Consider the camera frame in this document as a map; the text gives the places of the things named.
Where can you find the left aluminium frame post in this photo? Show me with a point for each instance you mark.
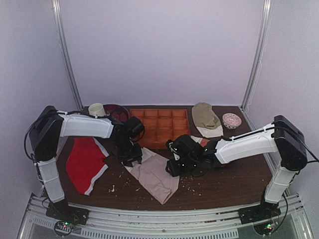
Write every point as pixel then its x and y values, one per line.
pixel 65 53

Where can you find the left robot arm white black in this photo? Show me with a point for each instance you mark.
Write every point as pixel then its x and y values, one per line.
pixel 45 132

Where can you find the right aluminium frame post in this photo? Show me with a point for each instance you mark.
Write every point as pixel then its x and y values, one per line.
pixel 262 38

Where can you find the red underwear white trim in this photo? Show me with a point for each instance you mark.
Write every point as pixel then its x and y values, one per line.
pixel 86 164

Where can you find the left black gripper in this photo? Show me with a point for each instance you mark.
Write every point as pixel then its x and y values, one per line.
pixel 131 158

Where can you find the mauve underwear white waistband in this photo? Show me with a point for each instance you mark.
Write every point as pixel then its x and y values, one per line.
pixel 152 175

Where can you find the orange underwear white waistband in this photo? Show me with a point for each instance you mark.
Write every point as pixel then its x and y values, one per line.
pixel 202 141

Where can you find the aluminium frame post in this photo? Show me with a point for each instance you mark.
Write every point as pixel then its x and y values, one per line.
pixel 262 38
pixel 65 53

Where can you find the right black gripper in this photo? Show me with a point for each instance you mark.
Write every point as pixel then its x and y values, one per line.
pixel 173 167

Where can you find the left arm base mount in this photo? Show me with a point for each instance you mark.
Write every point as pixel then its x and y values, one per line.
pixel 68 218

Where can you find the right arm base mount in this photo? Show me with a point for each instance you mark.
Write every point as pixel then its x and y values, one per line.
pixel 262 216

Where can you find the pink patterned small bowl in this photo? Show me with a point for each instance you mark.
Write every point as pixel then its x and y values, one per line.
pixel 231 120

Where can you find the khaki underwear cream waistband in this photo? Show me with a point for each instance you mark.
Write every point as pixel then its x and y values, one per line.
pixel 206 121

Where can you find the orange wooden compartment tray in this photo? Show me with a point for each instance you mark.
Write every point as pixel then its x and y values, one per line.
pixel 161 125

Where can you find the dark red bowl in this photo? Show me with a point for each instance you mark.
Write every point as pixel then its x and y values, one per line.
pixel 117 111

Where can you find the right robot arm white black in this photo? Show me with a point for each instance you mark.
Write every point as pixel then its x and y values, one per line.
pixel 280 136

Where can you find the cream ceramic mug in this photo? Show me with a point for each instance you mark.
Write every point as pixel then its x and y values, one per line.
pixel 96 110

